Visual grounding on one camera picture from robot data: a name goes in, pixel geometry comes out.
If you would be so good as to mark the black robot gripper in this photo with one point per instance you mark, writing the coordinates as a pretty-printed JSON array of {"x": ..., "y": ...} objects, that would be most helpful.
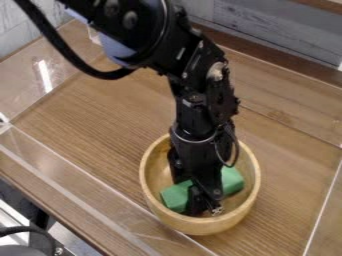
[{"x": 197, "y": 159}]

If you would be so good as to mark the green rectangular block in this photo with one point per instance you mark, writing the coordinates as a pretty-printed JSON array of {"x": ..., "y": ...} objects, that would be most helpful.
[{"x": 174, "y": 195}]

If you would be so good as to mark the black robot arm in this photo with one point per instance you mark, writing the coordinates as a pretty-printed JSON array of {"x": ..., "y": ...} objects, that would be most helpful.
[{"x": 149, "y": 34}]

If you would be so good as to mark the brown wooden bowl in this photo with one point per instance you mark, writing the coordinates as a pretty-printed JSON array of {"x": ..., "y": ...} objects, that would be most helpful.
[{"x": 155, "y": 178}]

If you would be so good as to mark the black metal frame corner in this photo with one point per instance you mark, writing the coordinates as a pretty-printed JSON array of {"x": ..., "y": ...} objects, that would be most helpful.
[{"x": 41, "y": 240}]

